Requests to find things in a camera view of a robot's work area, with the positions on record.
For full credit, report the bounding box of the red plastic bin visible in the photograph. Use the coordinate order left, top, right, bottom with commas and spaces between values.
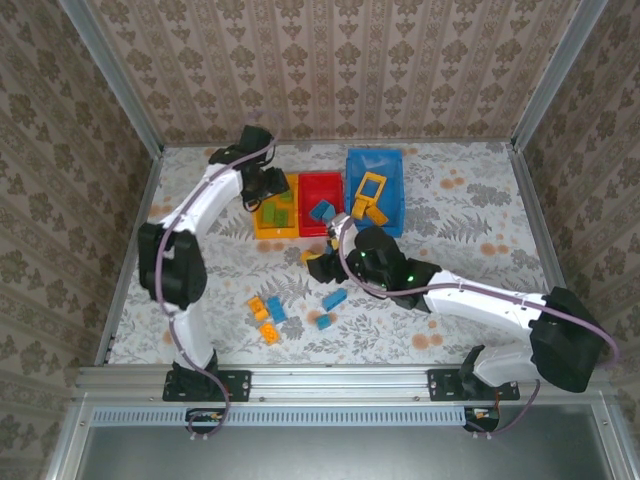
297, 171, 347, 238

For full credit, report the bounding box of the yellow plastic bin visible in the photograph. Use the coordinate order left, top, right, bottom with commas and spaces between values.
253, 172, 302, 242

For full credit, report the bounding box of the floral patterned table cover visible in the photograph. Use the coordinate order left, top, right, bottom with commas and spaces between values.
107, 142, 571, 366

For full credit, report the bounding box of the blue plastic bin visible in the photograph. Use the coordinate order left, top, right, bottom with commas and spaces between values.
343, 147, 406, 239

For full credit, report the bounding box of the small black connector board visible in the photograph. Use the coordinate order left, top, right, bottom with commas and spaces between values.
185, 407, 226, 426
463, 405, 501, 430

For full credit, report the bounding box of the grey metal sheet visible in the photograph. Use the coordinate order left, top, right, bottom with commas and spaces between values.
74, 404, 614, 480

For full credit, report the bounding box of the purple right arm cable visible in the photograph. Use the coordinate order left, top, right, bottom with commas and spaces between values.
338, 217, 623, 441

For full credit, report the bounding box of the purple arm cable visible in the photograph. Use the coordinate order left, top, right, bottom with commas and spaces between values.
338, 217, 623, 441
154, 112, 281, 442

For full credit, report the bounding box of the aluminium frame cross rail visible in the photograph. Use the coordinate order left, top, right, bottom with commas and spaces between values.
74, 363, 617, 402

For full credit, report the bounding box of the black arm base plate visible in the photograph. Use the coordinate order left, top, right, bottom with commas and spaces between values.
162, 369, 252, 403
427, 368, 520, 403

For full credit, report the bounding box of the grey slotted cable duct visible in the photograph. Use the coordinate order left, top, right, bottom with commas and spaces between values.
91, 405, 466, 428

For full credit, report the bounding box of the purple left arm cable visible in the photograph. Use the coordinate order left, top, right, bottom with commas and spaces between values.
154, 112, 281, 442

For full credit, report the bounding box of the aluminium corner post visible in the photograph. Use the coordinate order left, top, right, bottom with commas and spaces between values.
58, 0, 165, 157
512, 0, 610, 151

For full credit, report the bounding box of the aluminium side rail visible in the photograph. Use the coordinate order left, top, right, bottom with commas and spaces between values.
506, 142, 592, 365
94, 147, 165, 366

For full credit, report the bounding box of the aluminium lower frame bar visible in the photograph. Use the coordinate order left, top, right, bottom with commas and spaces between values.
44, 399, 95, 480
592, 394, 640, 480

